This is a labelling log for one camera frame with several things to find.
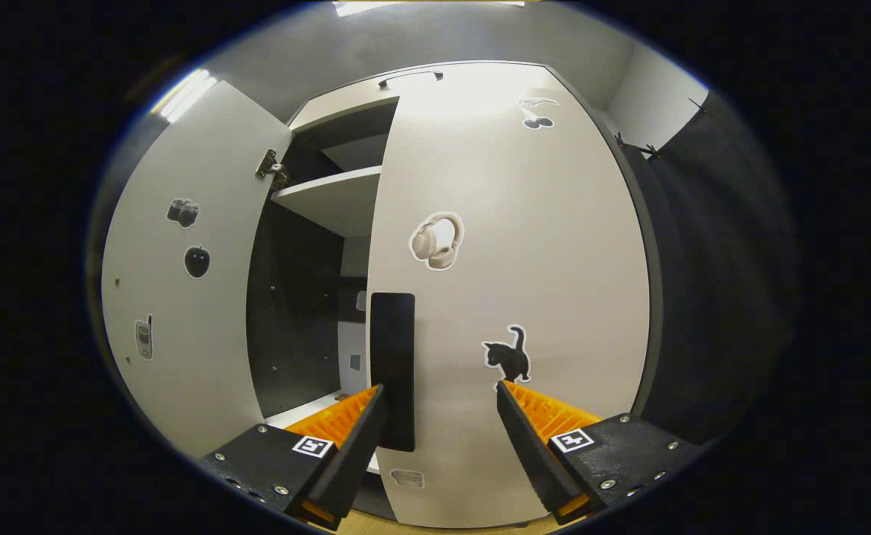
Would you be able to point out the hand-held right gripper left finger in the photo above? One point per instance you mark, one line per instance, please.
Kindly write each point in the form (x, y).
(354, 453)

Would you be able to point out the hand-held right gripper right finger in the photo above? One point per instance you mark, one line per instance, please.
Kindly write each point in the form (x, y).
(528, 453)

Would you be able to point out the white cabinet door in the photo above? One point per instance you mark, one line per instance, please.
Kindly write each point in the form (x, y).
(554, 260)
(205, 371)

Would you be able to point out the white shoe cabinet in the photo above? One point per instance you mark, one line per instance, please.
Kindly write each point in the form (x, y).
(324, 197)

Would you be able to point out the white cabinet drawer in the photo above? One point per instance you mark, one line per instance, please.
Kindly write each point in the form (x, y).
(346, 104)

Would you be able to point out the black backdrop cloth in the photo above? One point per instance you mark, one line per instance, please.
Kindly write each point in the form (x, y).
(725, 282)

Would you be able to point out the small ceiling light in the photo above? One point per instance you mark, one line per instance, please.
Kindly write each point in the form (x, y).
(186, 95)

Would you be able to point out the large ceiling light panel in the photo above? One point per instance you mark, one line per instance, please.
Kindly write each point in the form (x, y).
(428, 6)

